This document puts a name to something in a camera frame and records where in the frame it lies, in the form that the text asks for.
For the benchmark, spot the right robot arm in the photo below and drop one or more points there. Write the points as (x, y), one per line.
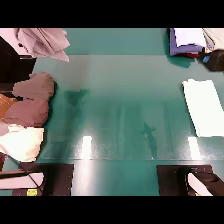
(170, 180)

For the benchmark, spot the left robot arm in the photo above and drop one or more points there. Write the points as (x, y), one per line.
(56, 178)

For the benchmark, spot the brown garment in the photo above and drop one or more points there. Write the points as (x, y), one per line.
(28, 112)
(36, 86)

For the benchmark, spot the cream garment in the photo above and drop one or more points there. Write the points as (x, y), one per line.
(21, 143)

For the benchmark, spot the red garment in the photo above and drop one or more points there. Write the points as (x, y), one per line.
(190, 55)

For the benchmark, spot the lilac garment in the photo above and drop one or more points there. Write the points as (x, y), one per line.
(43, 41)

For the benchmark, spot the orange garment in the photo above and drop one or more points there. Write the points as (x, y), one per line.
(6, 105)

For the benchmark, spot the white folded garment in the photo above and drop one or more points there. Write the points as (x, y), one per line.
(190, 36)

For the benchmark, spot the black garment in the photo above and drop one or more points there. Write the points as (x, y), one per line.
(216, 60)

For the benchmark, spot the grey garment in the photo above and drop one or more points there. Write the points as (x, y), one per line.
(215, 37)

